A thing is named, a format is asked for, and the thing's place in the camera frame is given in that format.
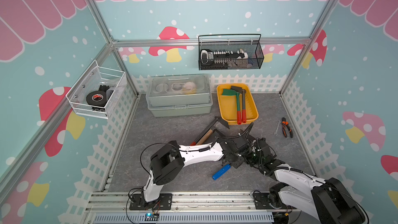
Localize small silver wrench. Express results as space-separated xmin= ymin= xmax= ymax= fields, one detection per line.
xmin=274 ymin=120 xmax=282 ymax=136

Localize black socket set holder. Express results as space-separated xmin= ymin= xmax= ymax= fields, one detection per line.
xmin=200 ymin=49 xmax=248 ymax=65

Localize green hoe red handle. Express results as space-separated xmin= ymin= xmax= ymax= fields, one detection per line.
xmin=220 ymin=89 xmax=241 ymax=124

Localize chrome tool blue handle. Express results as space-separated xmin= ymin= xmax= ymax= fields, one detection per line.
xmin=212 ymin=122 xmax=254 ymax=180

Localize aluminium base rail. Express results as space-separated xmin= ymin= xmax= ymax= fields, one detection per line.
xmin=81 ymin=191 xmax=319 ymax=224

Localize yellow plastic storage box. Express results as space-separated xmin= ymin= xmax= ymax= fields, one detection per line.
xmin=216 ymin=83 xmax=259 ymax=125

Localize green lidded toolbox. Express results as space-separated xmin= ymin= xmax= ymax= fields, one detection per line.
xmin=146 ymin=74 xmax=213 ymax=117

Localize black wire mesh basket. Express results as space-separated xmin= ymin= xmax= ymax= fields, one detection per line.
xmin=198 ymin=34 xmax=264 ymax=70

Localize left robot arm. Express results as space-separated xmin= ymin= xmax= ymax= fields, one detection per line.
xmin=126 ymin=135 xmax=252 ymax=212

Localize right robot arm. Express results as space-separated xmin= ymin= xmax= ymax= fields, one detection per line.
xmin=248 ymin=139 xmax=370 ymax=224

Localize white wire wall basket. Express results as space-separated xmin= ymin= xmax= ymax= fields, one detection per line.
xmin=66 ymin=61 xmax=127 ymax=119

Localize black tape roll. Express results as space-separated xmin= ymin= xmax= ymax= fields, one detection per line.
xmin=86 ymin=91 xmax=107 ymax=107

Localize green circuit board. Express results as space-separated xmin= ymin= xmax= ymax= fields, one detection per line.
xmin=145 ymin=213 xmax=160 ymax=222

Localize black pick red handle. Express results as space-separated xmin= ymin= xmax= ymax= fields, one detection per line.
xmin=191 ymin=117 xmax=230 ymax=146

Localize wooden handle hammer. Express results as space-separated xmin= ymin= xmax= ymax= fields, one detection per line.
xmin=196 ymin=128 xmax=225 ymax=145

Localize orange black pliers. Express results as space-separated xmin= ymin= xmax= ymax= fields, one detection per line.
xmin=282 ymin=117 xmax=294 ymax=139

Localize black hoe red handle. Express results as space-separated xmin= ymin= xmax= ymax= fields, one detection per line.
xmin=231 ymin=86 xmax=247 ymax=125

